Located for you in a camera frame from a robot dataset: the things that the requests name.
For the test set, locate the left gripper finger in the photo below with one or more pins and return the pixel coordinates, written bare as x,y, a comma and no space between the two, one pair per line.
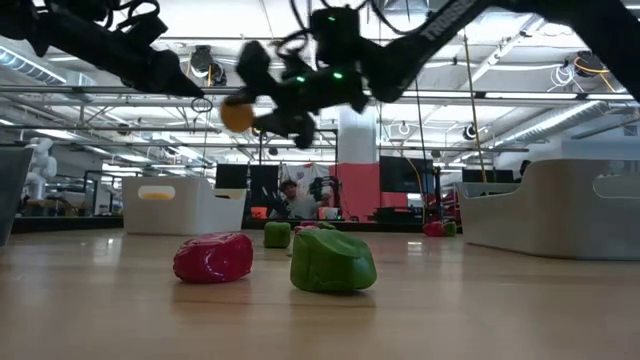
182,82

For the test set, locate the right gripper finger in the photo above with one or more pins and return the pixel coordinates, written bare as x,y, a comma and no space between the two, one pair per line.
256,62
290,125

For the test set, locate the red toy pepper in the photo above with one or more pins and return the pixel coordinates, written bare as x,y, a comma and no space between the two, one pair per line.
306,226
433,229
212,257

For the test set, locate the green toy pepper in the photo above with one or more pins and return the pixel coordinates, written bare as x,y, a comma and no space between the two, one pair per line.
277,235
332,262
450,229
327,225

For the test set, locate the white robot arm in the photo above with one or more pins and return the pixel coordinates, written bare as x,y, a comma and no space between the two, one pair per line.
42,167

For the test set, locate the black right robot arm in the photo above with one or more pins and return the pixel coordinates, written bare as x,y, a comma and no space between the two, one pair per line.
430,35

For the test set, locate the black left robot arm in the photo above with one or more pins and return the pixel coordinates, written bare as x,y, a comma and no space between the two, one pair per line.
65,30

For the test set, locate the black monitor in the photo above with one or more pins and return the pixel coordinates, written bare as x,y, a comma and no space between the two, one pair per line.
405,174
264,182
487,175
231,176

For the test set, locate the white and red pillar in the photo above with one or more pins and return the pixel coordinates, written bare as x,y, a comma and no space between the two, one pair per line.
357,150

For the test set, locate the person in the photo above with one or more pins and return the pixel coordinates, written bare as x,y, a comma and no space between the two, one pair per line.
300,205

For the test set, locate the orange box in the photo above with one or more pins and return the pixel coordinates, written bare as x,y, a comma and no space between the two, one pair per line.
258,212

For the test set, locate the white plastic basket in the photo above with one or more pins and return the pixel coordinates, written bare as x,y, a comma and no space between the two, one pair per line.
190,215

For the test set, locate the dark grey plastic basket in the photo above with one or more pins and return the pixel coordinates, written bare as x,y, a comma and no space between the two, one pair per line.
12,190

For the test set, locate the light grey plastic basket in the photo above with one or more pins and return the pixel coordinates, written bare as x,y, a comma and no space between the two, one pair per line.
550,220

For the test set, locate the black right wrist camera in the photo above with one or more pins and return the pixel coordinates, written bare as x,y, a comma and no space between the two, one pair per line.
335,35

